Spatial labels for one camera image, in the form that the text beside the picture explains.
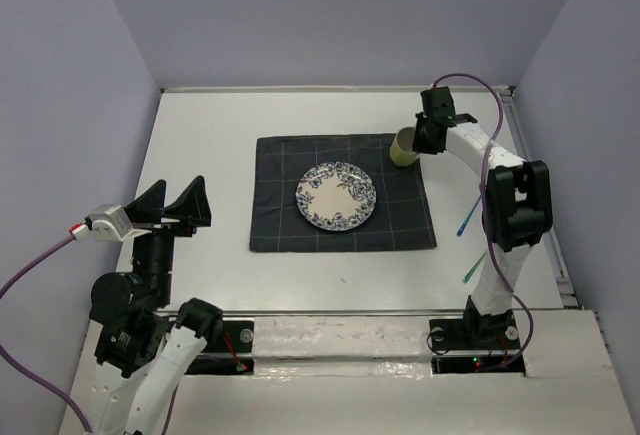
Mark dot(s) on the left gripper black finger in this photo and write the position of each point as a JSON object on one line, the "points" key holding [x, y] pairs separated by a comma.
{"points": [[147, 209], [191, 208]]}

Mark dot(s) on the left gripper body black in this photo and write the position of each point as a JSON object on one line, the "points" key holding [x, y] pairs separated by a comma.
{"points": [[156, 250]]}

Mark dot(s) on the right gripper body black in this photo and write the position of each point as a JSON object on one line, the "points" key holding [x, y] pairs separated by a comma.
{"points": [[438, 148]]}

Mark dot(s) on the pale yellow mug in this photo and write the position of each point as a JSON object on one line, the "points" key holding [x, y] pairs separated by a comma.
{"points": [[401, 150]]}

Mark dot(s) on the dark grey checked cloth placemat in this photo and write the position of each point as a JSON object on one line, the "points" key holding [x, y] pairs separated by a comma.
{"points": [[401, 220]]}

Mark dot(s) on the blue floral ceramic plate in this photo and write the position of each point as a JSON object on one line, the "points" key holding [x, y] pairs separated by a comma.
{"points": [[336, 196]]}

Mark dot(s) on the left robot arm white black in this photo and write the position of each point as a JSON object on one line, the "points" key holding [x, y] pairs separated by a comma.
{"points": [[140, 355]]}

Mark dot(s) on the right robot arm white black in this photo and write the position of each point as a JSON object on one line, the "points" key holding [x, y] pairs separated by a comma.
{"points": [[515, 198]]}

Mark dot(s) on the iridescent spoon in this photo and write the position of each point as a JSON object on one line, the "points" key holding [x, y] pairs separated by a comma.
{"points": [[468, 217]]}

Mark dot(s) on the iridescent fork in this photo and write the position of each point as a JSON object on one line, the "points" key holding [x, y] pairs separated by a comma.
{"points": [[469, 274]]}

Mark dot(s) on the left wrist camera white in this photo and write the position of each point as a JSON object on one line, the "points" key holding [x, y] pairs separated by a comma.
{"points": [[107, 223]]}

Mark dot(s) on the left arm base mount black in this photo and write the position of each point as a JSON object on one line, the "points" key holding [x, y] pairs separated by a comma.
{"points": [[230, 354]]}

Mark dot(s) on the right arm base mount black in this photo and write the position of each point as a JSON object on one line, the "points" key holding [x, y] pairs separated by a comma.
{"points": [[456, 352]]}

